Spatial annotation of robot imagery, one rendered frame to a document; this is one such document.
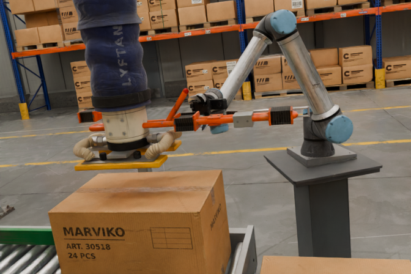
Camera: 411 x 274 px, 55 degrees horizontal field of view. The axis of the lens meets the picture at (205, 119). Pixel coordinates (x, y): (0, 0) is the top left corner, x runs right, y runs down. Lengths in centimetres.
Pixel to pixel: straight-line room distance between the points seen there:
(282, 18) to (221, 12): 669
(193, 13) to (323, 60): 302
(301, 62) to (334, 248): 111
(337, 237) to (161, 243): 127
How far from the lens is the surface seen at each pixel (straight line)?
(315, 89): 204
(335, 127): 207
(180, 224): 143
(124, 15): 146
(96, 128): 161
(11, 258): 234
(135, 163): 146
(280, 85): 858
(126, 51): 146
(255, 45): 207
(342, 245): 252
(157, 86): 1034
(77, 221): 160
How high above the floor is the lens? 154
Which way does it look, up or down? 12 degrees down
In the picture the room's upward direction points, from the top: 7 degrees counter-clockwise
